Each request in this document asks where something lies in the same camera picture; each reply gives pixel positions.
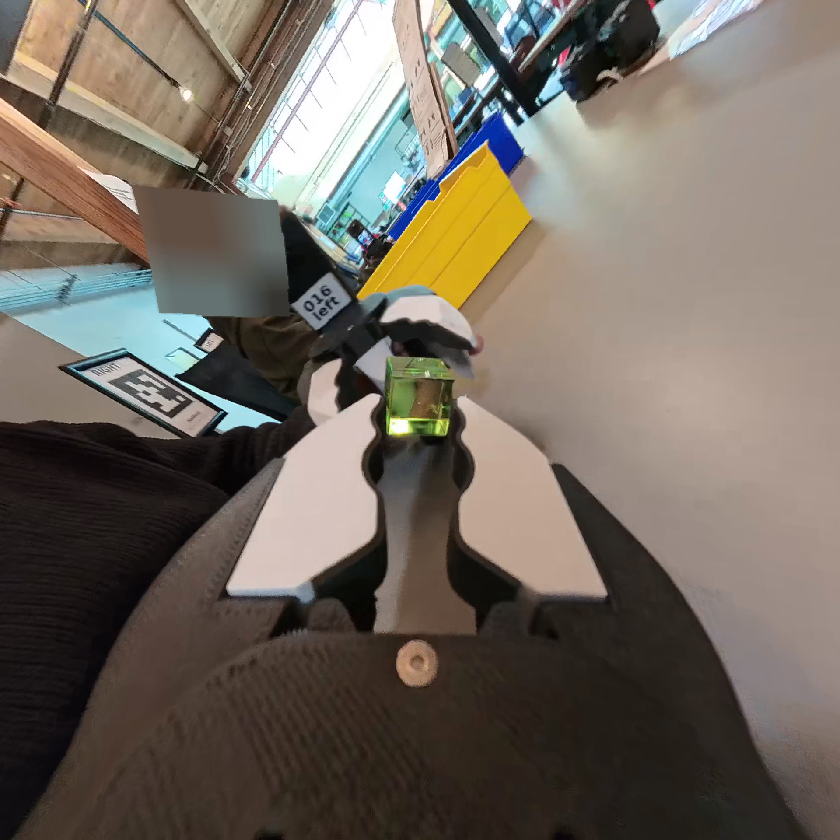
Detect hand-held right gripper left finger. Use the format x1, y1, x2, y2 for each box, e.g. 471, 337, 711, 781
225, 392, 387, 603

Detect black battery charger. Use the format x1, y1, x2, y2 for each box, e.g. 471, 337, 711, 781
563, 46, 631, 102
591, 0, 660, 73

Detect person's left forearm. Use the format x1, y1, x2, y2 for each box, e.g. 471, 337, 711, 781
131, 406, 319, 519

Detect printed cardboard sign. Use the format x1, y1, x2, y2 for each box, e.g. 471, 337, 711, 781
392, 0, 462, 179

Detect printed paper sheet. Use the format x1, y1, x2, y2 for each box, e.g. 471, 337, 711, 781
668, 0, 769, 59

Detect green transparent cube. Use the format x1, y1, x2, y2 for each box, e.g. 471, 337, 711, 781
384, 356, 455, 437

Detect dark cloth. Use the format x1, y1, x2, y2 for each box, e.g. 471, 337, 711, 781
176, 340, 298, 422

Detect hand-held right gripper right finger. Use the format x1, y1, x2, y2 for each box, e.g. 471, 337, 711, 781
449, 392, 609, 599

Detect framed marker sign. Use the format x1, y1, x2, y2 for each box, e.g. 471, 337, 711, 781
58, 348, 228, 439

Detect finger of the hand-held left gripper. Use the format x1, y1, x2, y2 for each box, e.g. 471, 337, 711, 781
379, 285, 478, 380
297, 356, 360, 429

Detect black metal post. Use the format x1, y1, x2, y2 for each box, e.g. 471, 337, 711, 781
446, 0, 549, 126

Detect blue plastic bin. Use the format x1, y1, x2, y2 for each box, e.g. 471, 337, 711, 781
387, 110, 526, 240

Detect yellow plastic bins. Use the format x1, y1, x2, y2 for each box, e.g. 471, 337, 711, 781
357, 141, 534, 311

